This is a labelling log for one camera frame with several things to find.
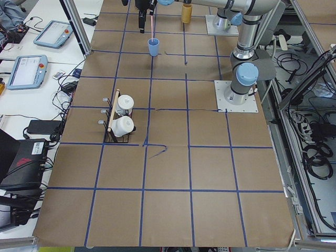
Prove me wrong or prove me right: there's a white mug far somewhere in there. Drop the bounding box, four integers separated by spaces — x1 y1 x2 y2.
115 94 134 116

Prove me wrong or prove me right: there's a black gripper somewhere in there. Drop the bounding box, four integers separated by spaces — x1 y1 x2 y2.
135 0 158 34

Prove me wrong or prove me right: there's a white mug near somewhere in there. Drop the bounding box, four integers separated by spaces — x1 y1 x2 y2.
112 115 136 137

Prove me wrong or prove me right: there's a teach pendant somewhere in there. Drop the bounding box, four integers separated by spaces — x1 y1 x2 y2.
33 20 73 49
6 55 48 90

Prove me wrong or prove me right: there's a black computer box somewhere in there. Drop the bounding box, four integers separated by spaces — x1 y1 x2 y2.
1 130 49 191

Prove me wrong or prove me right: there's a grey office chair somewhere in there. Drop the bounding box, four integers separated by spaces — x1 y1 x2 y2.
255 1 286 81

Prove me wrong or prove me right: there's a teach pendant near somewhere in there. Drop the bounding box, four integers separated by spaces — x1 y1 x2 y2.
6 55 48 90

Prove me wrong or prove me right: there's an aluminium frame post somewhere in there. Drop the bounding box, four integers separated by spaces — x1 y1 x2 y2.
59 0 91 56

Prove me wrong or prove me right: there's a black power adapter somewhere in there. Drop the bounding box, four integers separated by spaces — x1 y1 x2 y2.
26 120 61 135

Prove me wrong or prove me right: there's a black wire mug rack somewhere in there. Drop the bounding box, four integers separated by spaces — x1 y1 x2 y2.
98 94 136 143

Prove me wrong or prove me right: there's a white mug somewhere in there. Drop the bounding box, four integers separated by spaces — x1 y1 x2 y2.
115 94 134 116
112 115 136 137

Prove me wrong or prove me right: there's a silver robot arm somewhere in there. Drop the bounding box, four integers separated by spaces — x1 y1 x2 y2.
181 1 280 106
213 8 243 30

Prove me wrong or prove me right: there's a small remote control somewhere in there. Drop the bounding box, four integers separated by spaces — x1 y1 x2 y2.
52 69 66 80

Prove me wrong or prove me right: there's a teach pendant far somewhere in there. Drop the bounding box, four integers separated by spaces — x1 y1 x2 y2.
33 20 73 49

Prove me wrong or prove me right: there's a wooden rack dowel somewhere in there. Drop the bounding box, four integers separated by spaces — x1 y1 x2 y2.
107 89 120 132

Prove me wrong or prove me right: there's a bamboo cylinder holder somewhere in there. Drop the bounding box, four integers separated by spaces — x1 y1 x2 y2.
181 4 192 24

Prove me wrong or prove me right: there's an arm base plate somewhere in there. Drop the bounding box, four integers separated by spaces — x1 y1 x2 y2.
214 80 258 113
205 15 239 37

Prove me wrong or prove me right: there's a light blue plastic cup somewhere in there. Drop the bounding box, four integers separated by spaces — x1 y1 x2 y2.
148 38 160 57

